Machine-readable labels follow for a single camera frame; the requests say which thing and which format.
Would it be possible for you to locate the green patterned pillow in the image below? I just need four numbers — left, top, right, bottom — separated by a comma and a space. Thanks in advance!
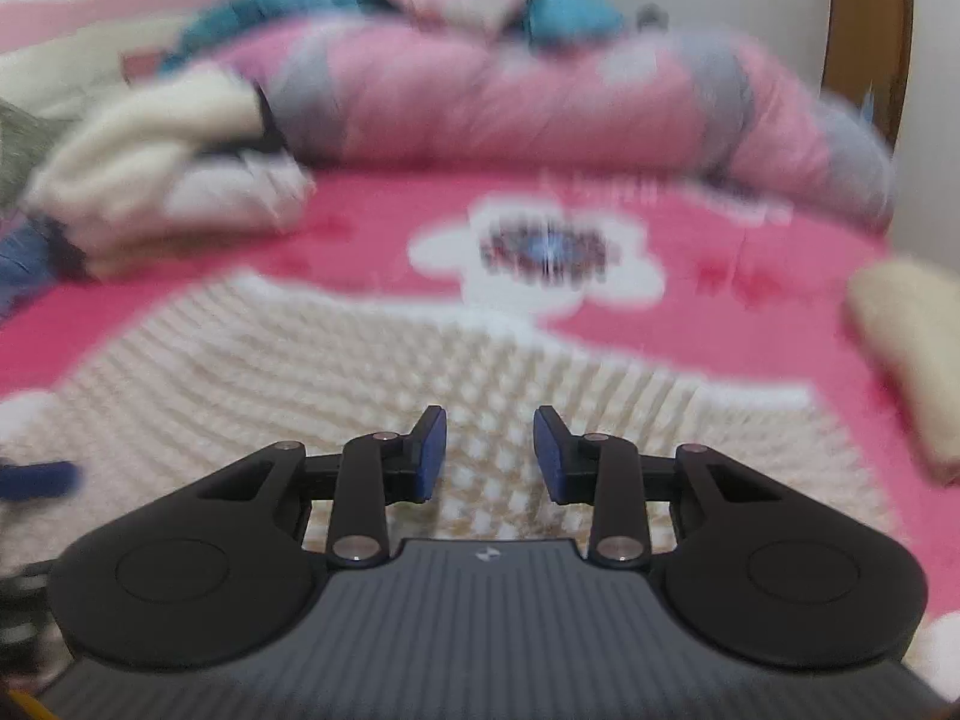
0, 101, 73, 218

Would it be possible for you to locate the pink grey floral duvet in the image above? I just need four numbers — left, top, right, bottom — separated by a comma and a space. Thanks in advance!
213, 16, 893, 229

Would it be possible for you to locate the pink bed headboard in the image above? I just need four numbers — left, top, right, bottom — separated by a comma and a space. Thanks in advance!
0, 0, 226, 122

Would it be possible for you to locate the folded cream garment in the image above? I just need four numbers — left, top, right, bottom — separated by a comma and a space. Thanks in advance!
846, 257, 958, 486

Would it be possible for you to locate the beige white houndstooth cardigan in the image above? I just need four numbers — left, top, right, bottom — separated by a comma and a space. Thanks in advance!
2, 273, 898, 556

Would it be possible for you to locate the brown wooden door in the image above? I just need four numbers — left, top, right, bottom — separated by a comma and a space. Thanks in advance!
822, 0, 914, 146

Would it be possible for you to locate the white fleece blanket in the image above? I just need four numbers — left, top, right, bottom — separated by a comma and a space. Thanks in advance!
21, 65, 265, 226

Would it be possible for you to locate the pink floral bed sheet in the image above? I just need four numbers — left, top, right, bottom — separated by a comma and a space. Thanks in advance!
0, 164, 960, 685

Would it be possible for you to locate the blue crumpled cloth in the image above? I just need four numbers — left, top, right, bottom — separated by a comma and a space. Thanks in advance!
158, 0, 626, 73

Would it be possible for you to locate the blue denim garment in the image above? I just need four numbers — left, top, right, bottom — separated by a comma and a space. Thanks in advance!
0, 220, 60, 322

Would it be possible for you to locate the white shirt under blanket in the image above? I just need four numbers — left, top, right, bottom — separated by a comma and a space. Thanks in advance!
81, 152, 317, 257

